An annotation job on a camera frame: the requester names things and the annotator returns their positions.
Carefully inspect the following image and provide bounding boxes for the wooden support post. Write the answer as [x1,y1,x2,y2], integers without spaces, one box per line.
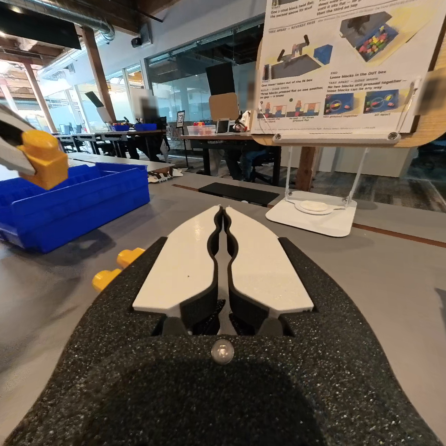
[81,26,118,123]
[295,146,317,192]

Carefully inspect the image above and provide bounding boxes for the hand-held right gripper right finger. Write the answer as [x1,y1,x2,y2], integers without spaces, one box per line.
[223,206,315,336]

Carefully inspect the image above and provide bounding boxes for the white stand with acrylic post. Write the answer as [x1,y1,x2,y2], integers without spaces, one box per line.
[250,0,446,238]

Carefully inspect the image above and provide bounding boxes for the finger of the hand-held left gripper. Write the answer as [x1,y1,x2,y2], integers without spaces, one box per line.
[0,139,36,176]
[0,104,28,147]

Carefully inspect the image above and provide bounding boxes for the rounded wooden board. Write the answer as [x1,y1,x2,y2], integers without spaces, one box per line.
[209,92,239,123]

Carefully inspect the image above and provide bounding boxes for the black table mat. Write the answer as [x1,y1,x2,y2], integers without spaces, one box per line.
[198,182,281,207]

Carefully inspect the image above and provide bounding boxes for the pale neighbouring table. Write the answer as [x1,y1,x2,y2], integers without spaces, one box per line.
[68,152,175,172]

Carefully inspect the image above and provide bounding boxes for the yellow mega block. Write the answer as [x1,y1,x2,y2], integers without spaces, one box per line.
[92,247,146,292]
[17,130,69,191]

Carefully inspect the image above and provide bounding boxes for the blue plastic bin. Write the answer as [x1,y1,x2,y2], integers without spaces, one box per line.
[0,163,151,254]

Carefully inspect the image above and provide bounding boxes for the silver ceiling duct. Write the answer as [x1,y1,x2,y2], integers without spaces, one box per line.
[21,0,116,40]

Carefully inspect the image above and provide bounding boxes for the small white black object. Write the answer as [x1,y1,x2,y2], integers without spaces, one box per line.
[148,167,184,184]

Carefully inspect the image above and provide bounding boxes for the long background desk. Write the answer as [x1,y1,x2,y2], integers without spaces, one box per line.
[52,129,168,161]

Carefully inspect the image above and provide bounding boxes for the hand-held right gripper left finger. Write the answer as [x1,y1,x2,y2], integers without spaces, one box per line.
[132,206,227,336]

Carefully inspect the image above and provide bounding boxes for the printed instruction sheet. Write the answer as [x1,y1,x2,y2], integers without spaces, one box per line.
[255,0,444,135]

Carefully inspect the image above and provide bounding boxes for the clear container of blocks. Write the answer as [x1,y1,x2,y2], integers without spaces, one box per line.
[187,122,217,137]

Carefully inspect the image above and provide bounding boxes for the background office desk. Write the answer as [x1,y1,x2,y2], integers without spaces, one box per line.
[179,134,281,187]

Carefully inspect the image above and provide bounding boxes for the black monitor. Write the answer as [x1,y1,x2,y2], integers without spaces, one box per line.
[205,62,236,95]

